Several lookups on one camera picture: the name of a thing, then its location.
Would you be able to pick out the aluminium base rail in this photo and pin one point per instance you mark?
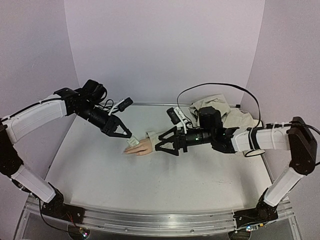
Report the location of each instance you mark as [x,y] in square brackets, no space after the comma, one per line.
[37,222]

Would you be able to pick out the beige sleeve cloth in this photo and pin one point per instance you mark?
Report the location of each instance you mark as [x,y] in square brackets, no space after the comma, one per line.
[231,117]

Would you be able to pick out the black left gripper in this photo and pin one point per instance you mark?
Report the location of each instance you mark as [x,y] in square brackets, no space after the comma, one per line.
[113,122]

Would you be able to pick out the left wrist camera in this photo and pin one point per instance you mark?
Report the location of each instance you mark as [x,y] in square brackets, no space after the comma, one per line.
[120,106]

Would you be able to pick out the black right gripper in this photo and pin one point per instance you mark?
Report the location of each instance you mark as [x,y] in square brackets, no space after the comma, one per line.
[178,141]

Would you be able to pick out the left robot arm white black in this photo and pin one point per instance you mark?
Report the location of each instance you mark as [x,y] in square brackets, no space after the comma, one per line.
[83,102]

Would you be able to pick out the clear nail polish bottle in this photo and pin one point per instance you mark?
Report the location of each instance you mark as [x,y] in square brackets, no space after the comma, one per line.
[132,141]

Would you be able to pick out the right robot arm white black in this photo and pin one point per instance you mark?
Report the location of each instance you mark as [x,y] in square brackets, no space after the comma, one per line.
[294,136]

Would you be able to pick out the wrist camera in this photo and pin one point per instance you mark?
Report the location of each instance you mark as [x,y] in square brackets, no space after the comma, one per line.
[120,106]
[178,118]

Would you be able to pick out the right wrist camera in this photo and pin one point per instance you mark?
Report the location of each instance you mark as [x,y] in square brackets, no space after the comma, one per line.
[178,118]

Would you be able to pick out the mannequin hand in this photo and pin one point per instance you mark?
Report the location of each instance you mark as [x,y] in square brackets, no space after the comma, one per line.
[143,148]

